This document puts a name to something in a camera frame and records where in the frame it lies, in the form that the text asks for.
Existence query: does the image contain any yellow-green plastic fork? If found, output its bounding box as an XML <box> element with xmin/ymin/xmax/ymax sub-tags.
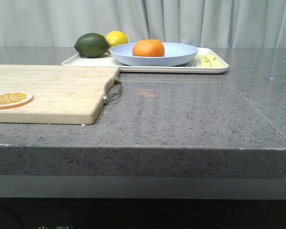
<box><xmin>196</xmin><ymin>55</ymin><xmax>211</xmax><ymax>68</ymax></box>

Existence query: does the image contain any metal cutting board handle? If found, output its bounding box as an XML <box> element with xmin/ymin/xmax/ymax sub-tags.
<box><xmin>102</xmin><ymin>78</ymin><xmax>123</xmax><ymax>104</ymax></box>

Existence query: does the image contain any orange fruit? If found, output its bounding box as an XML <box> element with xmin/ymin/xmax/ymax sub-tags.
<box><xmin>132</xmin><ymin>39</ymin><xmax>165</xmax><ymax>57</ymax></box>

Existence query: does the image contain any green lime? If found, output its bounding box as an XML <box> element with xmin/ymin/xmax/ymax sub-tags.
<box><xmin>74</xmin><ymin>32</ymin><xmax>110</xmax><ymax>58</ymax></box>

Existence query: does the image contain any orange slice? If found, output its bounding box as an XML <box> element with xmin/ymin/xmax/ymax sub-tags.
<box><xmin>0</xmin><ymin>92</ymin><xmax>33</xmax><ymax>109</ymax></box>

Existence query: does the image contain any grey curtain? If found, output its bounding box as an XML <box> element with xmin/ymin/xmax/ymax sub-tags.
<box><xmin>0</xmin><ymin>0</ymin><xmax>286</xmax><ymax>48</ymax></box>

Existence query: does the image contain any light blue plate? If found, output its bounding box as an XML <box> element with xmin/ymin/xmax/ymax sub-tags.
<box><xmin>110</xmin><ymin>42</ymin><xmax>198</xmax><ymax>66</ymax></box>

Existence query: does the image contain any wooden cutting board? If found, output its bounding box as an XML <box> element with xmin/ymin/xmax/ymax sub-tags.
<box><xmin>0</xmin><ymin>64</ymin><xmax>119</xmax><ymax>125</ymax></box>

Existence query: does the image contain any yellow lemon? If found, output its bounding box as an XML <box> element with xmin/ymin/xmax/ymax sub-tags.
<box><xmin>105</xmin><ymin>31</ymin><xmax>128</xmax><ymax>53</ymax></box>

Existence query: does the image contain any cream white tray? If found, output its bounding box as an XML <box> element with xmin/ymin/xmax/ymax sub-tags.
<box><xmin>62</xmin><ymin>47</ymin><xmax>229</xmax><ymax>74</ymax></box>

